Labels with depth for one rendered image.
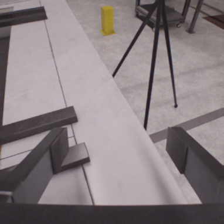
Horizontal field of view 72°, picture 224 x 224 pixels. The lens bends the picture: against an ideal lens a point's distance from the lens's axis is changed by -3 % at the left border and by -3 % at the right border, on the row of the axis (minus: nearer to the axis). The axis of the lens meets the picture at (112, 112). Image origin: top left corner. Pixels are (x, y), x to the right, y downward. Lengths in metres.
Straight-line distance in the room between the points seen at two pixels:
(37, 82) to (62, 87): 0.06
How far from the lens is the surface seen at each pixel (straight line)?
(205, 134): 1.44
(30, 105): 0.35
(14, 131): 0.30
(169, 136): 0.16
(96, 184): 0.24
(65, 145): 0.16
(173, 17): 2.80
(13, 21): 0.74
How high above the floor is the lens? 1.07
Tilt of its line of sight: 51 degrees down
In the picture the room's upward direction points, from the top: 1 degrees counter-clockwise
